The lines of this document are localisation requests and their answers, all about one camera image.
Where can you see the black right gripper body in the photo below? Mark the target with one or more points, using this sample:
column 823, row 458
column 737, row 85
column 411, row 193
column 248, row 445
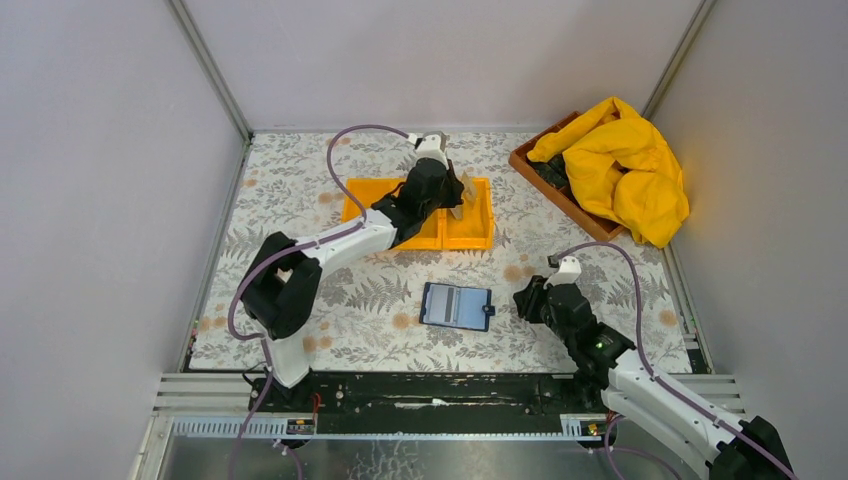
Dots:
column 547, row 319

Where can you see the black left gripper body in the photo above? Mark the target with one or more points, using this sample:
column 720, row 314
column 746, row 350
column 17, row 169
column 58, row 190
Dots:
column 444, row 198

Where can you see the orange credit card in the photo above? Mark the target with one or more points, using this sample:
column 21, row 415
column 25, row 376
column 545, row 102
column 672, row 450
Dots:
column 469, row 193

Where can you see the blue leather card holder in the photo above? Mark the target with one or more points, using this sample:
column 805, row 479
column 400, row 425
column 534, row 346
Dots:
column 456, row 307

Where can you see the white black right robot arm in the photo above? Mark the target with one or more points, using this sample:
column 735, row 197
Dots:
column 714, row 442

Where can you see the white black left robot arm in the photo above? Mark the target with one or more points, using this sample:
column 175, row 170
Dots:
column 281, row 285

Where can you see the yellow plastic bin right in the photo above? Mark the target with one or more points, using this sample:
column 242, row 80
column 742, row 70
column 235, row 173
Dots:
column 475, row 230

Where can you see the yellow plastic bin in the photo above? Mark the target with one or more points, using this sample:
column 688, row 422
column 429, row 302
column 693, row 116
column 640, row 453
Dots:
column 475, row 230
column 367, row 191

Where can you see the yellow plastic bin left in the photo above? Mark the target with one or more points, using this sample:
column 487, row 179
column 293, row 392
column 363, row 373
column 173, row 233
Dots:
column 367, row 191

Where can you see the brown wooden tray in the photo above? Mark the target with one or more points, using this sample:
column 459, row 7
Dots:
column 561, row 196

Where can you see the floral table mat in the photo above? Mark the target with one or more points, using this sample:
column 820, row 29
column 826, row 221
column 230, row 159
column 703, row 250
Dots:
column 366, row 315

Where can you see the yellow cloth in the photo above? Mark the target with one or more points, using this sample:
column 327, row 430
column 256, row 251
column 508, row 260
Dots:
column 620, row 168

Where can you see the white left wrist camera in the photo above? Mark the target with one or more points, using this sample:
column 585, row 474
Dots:
column 431, row 145

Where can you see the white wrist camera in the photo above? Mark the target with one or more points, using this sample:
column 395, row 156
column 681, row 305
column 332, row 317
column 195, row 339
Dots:
column 567, row 270
column 431, row 145

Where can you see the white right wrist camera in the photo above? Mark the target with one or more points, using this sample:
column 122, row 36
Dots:
column 567, row 270

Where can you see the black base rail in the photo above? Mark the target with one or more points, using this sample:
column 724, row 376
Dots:
column 374, row 403

